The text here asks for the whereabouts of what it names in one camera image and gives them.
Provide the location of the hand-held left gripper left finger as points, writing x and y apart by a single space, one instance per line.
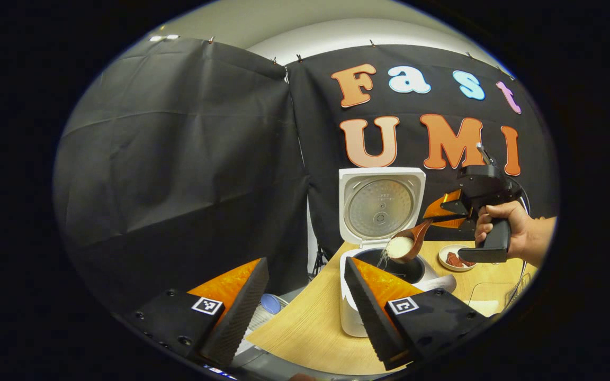
241 317

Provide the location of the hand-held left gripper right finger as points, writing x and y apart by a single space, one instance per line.
371 317

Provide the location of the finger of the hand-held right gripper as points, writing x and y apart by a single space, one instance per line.
440 203
450 222

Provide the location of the brown wooden spoon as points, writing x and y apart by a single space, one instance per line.
419 235

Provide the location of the white rice portion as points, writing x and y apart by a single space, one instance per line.
400 247

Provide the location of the white rice cooker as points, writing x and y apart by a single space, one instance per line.
382 206

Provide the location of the white slatted basket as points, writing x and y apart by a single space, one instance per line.
262 320

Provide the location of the round beige plate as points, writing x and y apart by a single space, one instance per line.
445 248

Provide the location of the blue round object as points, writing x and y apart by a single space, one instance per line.
270 303

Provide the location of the red meat piece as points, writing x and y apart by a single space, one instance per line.
453 259
468 263

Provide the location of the clear glass dish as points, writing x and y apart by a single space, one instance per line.
487 291

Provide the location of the ceiling light panel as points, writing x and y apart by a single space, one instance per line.
163 38

